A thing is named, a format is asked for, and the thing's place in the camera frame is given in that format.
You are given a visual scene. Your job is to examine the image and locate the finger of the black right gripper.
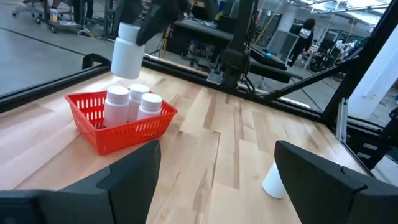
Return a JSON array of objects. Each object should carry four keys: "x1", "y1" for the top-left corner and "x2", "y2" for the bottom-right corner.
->
[
  {"x1": 119, "y1": 0, "x2": 146, "y2": 26},
  {"x1": 135, "y1": 0, "x2": 191, "y2": 47}
]

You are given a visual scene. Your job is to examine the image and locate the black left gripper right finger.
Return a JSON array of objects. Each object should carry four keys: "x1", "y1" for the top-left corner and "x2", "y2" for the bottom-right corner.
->
[{"x1": 274, "y1": 139, "x2": 398, "y2": 224}]

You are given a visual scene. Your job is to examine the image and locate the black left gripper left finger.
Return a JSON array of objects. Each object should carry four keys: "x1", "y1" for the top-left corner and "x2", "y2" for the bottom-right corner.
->
[{"x1": 0, "y1": 139, "x2": 162, "y2": 224}]

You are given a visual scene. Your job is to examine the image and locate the white pill bottle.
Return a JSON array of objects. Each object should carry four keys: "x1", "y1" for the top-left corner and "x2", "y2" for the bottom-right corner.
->
[
  {"x1": 110, "y1": 22, "x2": 146, "y2": 80},
  {"x1": 262, "y1": 161, "x2": 287, "y2": 200},
  {"x1": 136, "y1": 93, "x2": 164, "y2": 121},
  {"x1": 127, "y1": 83, "x2": 150, "y2": 123},
  {"x1": 103, "y1": 85, "x2": 130, "y2": 128}
]

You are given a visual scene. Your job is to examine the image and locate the red plastic basket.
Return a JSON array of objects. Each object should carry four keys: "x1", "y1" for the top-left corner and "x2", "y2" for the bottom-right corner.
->
[{"x1": 64, "y1": 90, "x2": 178, "y2": 156}]

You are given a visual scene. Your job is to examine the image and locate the black work table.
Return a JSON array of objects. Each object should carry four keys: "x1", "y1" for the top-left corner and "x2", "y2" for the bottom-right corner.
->
[{"x1": 167, "y1": 17, "x2": 304, "y2": 85}]

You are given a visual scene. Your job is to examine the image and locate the black table clamp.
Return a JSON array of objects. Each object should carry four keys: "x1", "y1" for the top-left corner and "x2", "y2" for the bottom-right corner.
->
[{"x1": 81, "y1": 52, "x2": 112, "y2": 71}]

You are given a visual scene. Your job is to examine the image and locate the low wheeled cart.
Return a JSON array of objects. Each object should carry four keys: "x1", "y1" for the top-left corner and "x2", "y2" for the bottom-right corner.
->
[{"x1": 35, "y1": 18, "x2": 86, "y2": 34}]

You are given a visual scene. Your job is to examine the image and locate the silver aluminium extrusion piece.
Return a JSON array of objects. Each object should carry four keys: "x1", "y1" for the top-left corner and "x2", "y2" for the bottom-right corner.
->
[{"x1": 335, "y1": 97, "x2": 349, "y2": 144}]

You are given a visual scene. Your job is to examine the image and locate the grey office chair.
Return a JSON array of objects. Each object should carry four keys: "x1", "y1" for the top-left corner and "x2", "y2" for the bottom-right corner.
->
[{"x1": 266, "y1": 29, "x2": 300, "y2": 63}]

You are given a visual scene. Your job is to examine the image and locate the white round pillar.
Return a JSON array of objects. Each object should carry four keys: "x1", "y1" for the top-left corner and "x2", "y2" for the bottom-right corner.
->
[{"x1": 346, "y1": 24, "x2": 398, "y2": 121}]

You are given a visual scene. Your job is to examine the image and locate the person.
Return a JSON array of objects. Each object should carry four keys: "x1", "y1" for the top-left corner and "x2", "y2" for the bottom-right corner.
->
[{"x1": 287, "y1": 17, "x2": 317, "y2": 68}]

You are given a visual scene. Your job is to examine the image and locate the black aluminium rig frame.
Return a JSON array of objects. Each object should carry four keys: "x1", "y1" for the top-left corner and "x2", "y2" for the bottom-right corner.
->
[{"x1": 0, "y1": 0, "x2": 398, "y2": 175}]

